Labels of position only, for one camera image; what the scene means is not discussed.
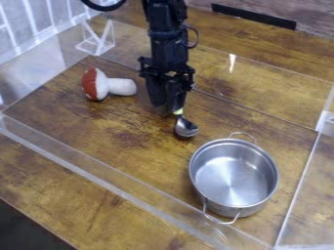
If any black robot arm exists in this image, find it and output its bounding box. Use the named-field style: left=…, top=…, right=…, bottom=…
left=140, top=0, right=196, bottom=114

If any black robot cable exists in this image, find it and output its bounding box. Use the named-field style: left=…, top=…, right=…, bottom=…
left=81, top=0, right=201, bottom=50

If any black strip on table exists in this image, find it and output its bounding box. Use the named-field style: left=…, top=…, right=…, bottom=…
left=212, top=3, right=299, bottom=30

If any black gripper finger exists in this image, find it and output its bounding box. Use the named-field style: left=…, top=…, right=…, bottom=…
left=146, top=75, right=168, bottom=106
left=166, top=79, right=188, bottom=114

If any red white toy mushroom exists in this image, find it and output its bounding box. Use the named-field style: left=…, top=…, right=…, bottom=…
left=82, top=68, right=138, bottom=101

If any clear acrylic triangular stand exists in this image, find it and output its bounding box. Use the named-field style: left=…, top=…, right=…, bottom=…
left=75, top=20, right=117, bottom=56

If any stainless steel pot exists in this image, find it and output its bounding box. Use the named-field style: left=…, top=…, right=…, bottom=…
left=189, top=132, right=280, bottom=225

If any green handled metal spoon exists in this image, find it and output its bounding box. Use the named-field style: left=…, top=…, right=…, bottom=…
left=174, top=108, right=200, bottom=138

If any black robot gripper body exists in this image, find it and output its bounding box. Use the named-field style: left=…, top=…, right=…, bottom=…
left=138, top=25, right=197, bottom=92

